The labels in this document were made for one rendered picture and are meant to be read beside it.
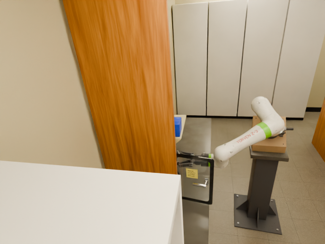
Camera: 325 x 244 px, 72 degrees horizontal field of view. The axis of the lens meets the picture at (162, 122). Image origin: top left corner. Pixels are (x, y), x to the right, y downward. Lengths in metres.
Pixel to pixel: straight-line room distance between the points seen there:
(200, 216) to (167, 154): 0.54
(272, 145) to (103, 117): 1.56
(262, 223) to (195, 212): 1.35
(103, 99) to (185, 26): 3.19
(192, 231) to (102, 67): 1.15
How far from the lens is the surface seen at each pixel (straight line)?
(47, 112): 1.13
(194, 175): 1.51
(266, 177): 2.51
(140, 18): 1.11
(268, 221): 2.96
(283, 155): 2.33
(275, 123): 1.66
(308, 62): 4.68
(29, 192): 0.47
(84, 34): 1.23
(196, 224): 1.64
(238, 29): 4.30
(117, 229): 0.35
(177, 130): 1.36
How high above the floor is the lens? 2.25
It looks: 28 degrees down
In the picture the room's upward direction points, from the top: 5 degrees counter-clockwise
